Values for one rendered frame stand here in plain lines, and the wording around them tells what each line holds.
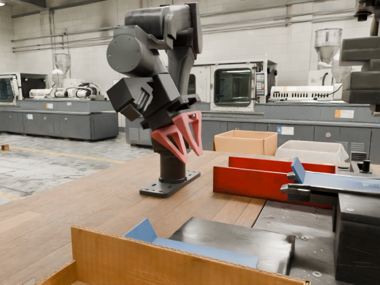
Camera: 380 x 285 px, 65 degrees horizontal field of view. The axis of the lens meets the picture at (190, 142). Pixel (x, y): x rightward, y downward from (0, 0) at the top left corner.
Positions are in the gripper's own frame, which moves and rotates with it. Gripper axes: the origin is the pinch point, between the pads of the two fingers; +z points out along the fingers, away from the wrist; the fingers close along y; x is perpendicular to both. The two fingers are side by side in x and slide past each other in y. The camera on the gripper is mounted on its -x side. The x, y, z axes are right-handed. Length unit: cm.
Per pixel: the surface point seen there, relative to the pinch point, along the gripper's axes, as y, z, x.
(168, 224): -6.2, 8.9, -6.1
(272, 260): 11.3, 16.1, -11.4
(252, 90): -125, -67, 437
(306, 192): 15.8, 12.0, -2.1
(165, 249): 7.7, 7.8, -22.8
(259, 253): 9.7, 15.3, -10.5
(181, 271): 8.3, 10.2, -22.7
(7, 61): -898, -616, 558
